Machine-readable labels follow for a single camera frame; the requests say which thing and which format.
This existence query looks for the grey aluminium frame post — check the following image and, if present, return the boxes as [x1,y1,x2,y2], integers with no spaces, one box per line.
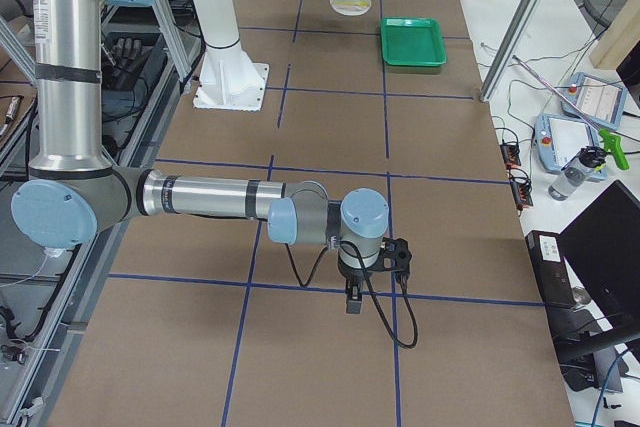
[479,0,541,102]

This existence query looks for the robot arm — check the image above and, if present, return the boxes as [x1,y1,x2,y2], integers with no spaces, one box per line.
[11,0,388,314]

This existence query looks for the teach pendant far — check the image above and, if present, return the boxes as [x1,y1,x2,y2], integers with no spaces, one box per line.
[559,72,628,130]

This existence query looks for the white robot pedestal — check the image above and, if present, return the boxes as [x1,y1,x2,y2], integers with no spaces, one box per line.
[193,0,269,112]

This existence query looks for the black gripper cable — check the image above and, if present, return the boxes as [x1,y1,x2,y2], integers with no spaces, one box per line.
[285,241,419,349]

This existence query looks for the teach pendant near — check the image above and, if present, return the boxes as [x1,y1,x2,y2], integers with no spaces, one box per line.
[534,114,599,174]

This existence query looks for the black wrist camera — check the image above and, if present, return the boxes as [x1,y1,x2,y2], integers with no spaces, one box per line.
[378,237,412,283]

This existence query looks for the black power strip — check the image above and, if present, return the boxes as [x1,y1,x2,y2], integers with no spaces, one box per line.
[500,142,521,169]
[509,169,533,211]

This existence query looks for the white round plate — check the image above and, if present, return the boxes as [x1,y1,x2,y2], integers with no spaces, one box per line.
[329,0,372,16]

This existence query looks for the black monitor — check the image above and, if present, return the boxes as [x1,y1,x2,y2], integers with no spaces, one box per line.
[556,180,639,363]

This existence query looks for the yellow plastic spoon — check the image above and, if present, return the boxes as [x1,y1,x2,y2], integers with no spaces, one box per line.
[336,0,371,11]

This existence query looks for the teach pendant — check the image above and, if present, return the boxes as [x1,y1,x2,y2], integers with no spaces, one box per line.
[534,114,599,174]
[559,72,628,130]

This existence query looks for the black device box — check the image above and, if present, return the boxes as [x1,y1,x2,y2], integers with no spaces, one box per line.
[525,230,576,309]

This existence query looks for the green plastic tray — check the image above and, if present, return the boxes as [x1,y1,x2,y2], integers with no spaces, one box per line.
[380,17,447,68]

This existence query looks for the clear water bottle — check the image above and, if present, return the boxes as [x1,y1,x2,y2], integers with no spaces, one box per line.
[548,146,607,201]

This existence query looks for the black power strip left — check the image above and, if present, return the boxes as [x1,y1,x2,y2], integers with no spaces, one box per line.
[500,142,521,169]

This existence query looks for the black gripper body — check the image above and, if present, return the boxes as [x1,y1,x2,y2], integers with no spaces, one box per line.
[338,245,379,287]

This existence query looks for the black power strip right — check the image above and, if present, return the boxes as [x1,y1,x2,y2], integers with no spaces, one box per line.
[509,169,533,211]

